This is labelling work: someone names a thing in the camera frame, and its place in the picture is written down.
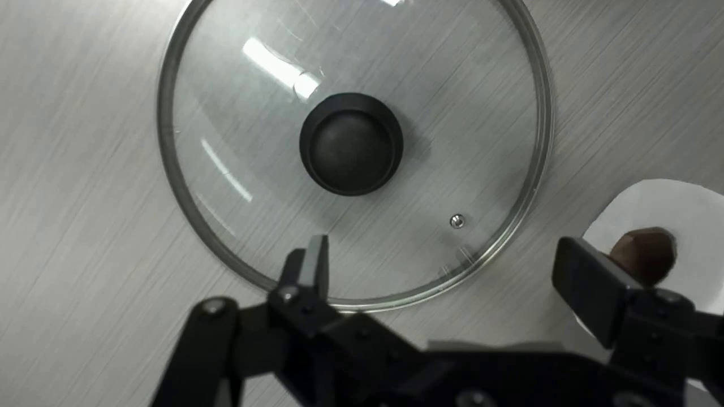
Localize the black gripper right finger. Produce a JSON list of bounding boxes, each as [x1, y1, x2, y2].
[[553, 236, 724, 407]]

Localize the white paper towel roll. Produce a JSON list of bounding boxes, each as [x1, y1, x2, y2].
[[579, 176, 724, 396]]

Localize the round glass lid black knob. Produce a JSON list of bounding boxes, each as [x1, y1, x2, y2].
[[156, 0, 554, 316]]

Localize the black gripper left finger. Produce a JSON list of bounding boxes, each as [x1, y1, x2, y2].
[[149, 232, 425, 407]]

